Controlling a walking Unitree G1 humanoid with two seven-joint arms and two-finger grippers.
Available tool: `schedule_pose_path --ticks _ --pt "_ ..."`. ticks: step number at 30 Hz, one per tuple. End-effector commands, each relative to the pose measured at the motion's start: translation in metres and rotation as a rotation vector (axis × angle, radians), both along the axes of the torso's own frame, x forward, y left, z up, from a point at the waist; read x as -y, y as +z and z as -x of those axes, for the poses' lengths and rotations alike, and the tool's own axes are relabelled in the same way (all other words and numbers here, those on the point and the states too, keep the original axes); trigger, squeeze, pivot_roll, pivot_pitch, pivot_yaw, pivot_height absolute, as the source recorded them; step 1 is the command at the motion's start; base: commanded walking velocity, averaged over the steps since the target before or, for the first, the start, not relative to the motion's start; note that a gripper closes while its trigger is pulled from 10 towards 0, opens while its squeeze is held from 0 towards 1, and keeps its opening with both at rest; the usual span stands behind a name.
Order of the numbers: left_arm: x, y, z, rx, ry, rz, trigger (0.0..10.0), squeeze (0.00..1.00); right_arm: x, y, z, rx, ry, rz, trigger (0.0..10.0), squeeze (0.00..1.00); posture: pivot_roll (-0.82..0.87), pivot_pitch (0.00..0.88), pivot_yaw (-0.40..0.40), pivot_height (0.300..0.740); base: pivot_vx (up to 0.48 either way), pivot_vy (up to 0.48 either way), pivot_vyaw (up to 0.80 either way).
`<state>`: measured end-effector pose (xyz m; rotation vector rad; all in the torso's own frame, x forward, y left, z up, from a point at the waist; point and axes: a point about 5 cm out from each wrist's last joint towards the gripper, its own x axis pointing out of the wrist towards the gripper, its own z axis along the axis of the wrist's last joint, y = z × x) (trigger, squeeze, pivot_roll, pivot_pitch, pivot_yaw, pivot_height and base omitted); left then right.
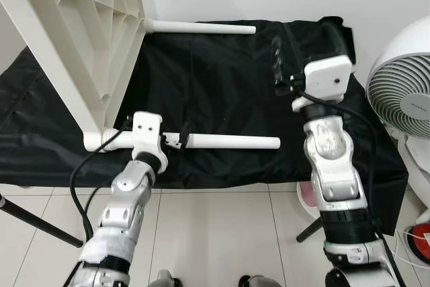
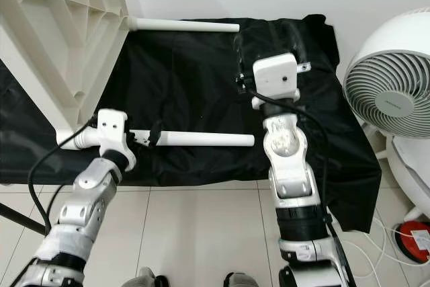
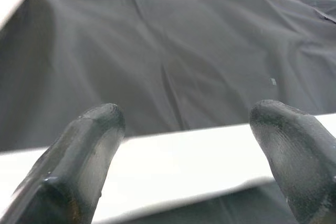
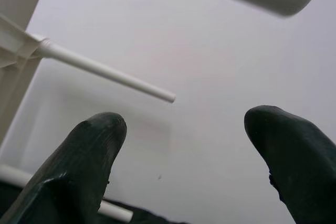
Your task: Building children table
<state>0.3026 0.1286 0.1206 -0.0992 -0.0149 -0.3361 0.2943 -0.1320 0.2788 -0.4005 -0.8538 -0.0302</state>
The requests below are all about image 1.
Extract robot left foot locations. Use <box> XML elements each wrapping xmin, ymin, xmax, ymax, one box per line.
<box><xmin>148</xmin><ymin>270</ymin><xmax>177</xmax><ymax>287</ymax></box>

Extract white round fan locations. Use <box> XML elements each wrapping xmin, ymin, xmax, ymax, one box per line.
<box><xmin>366</xmin><ymin>17</ymin><xmax>430</xmax><ymax>220</ymax></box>

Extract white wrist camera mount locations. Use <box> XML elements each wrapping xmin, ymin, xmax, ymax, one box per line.
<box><xmin>291</xmin><ymin>55</ymin><xmax>355</xmax><ymax>114</ymax></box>
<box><xmin>131</xmin><ymin>111</ymin><xmax>167</xmax><ymax>172</ymax></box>

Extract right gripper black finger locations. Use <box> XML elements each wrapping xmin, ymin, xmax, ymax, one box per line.
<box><xmin>322</xmin><ymin>22</ymin><xmax>350</xmax><ymax>59</ymax></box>
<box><xmin>269</xmin><ymin>32</ymin><xmax>286</xmax><ymax>86</ymax></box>

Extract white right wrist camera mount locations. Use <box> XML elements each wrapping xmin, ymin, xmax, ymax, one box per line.
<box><xmin>291</xmin><ymin>55</ymin><xmax>355</xmax><ymax>114</ymax></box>

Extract white plastic table top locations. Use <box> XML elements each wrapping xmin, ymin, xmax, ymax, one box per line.
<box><xmin>0</xmin><ymin>0</ymin><xmax>147</xmax><ymax>153</ymax></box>

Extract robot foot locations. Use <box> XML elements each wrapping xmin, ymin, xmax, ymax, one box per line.
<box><xmin>239</xmin><ymin>274</ymin><xmax>283</xmax><ymax>287</ymax></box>
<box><xmin>148</xmin><ymin>270</ymin><xmax>177</xmax><ymax>287</ymax></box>

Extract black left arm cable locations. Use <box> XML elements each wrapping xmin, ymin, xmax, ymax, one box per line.
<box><xmin>69</xmin><ymin>119</ymin><xmax>132</xmax><ymax>241</ymax></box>

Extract black cloth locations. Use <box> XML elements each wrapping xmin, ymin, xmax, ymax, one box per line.
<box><xmin>0</xmin><ymin>17</ymin><xmax>409</xmax><ymax>237</ymax></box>

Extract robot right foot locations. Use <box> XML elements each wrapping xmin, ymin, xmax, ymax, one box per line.
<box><xmin>239</xmin><ymin>274</ymin><xmax>283</xmax><ymax>287</ymax></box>

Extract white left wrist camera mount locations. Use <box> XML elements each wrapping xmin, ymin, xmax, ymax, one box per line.
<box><xmin>131</xmin><ymin>111</ymin><xmax>167</xmax><ymax>172</ymax></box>

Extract red round device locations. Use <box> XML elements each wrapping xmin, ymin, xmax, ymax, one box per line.
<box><xmin>411</xmin><ymin>222</ymin><xmax>430</xmax><ymax>264</ymax></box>

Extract thin white cable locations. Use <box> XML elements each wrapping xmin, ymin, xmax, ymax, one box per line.
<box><xmin>386</xmin><ymin>227</ymin><xmax>430</xmax><ymax>281</ymax></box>

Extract pink plastic stool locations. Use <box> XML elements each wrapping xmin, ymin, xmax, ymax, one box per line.
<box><xmin>298</xmin><ymin>179</ymin><xmax>320</xmax><ymax>217</ymax></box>

